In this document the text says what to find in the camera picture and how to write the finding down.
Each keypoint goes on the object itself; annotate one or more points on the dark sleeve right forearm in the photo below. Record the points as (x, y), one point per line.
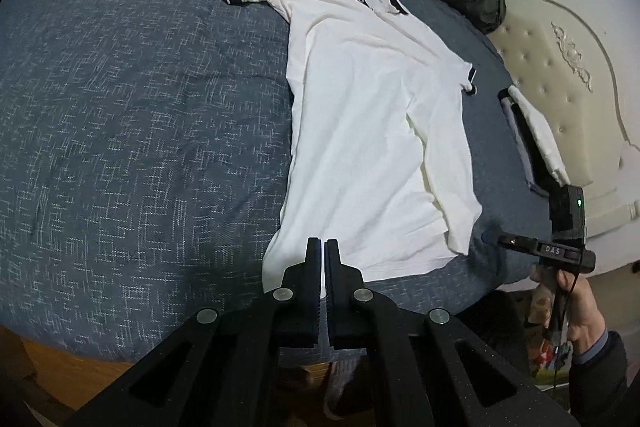
(599, 392)

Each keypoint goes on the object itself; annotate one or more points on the blue patterned bed cover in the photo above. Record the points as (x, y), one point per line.
(144, 151)

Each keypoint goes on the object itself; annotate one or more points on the cream tufted headboard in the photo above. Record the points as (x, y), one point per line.
(574, 61)

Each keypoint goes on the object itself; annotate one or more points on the white polo shirt black trim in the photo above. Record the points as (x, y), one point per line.
(380, 161)

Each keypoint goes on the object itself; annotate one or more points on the wooden bed frame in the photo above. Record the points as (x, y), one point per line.
(69, 379)

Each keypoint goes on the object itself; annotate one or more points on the person's right hand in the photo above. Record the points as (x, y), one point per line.
(586, 328)

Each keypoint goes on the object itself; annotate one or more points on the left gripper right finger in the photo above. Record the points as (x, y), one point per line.
(342, 316)

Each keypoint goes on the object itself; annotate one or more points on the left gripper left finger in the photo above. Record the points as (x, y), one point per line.
(300, 314)

